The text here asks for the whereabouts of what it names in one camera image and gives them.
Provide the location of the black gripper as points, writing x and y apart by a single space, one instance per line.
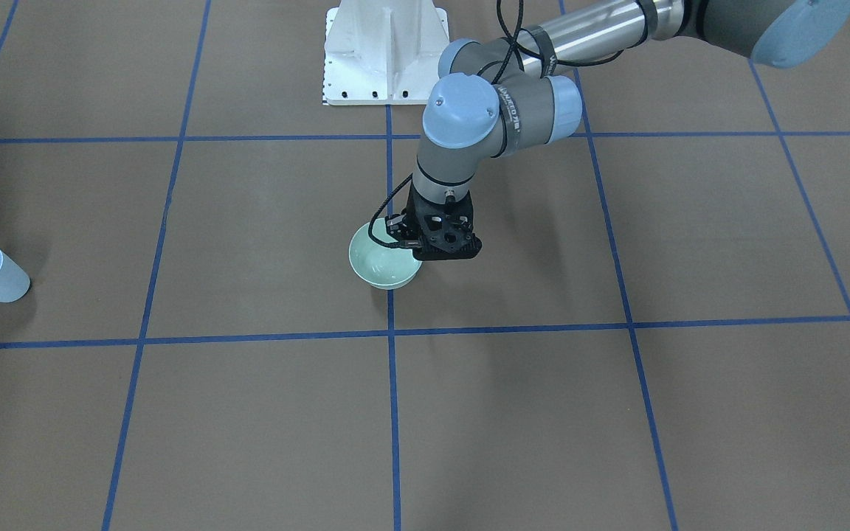
398 228

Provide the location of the light green bowl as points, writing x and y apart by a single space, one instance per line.
380 267

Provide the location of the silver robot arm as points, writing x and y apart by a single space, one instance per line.
493 99

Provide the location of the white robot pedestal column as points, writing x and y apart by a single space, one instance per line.
382 52

